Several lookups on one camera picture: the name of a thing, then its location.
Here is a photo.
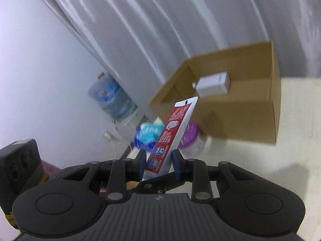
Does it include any blue water dispenser bottle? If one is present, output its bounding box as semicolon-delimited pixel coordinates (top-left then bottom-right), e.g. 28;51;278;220
87;77;138;121

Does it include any purple lid air freshener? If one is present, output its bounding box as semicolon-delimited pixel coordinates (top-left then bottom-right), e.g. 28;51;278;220
177;120;208;157

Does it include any white rectangular box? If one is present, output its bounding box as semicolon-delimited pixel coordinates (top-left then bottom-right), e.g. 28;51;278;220
196;72;231;98

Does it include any blue wet wipes pack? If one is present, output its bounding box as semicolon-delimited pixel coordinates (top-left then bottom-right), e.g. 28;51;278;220
133;122;165;152

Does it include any white water dispenser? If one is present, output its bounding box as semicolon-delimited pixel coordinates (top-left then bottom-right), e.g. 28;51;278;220
113;112;151;141

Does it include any brown cardboard box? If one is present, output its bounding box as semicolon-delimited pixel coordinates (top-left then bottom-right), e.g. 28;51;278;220
148;40;282;145

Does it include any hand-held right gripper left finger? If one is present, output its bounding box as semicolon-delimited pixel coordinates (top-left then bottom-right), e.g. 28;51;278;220
60;149;147;202

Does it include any printed pink cloth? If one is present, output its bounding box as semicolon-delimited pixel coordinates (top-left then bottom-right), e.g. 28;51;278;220
41;159;63;179

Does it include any white curtain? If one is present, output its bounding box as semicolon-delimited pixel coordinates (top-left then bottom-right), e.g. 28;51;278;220
26;0;321;121

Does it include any white wall socket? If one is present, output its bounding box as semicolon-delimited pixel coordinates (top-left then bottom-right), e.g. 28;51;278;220
104;131;119;142

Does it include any red toothpaste tube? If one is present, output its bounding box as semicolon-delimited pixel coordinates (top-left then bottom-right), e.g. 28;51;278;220
143;97;199;181

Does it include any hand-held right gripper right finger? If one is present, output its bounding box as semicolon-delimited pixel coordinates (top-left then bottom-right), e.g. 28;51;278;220
172;149;259;202

